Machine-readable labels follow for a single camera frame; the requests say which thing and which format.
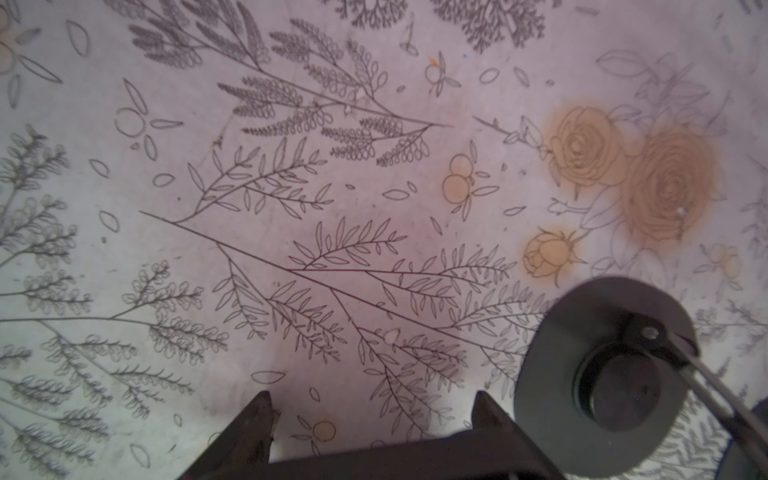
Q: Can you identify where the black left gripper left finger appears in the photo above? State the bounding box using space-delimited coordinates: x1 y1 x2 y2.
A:
179 390 276 480

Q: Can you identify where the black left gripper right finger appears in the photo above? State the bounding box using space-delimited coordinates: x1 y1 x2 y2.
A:
470 390 565 479

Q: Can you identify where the black phone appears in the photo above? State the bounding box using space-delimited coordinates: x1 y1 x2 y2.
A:
240 431 503 479

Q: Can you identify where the grey stand far left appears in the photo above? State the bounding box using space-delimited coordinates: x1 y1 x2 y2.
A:
513 275 768 479

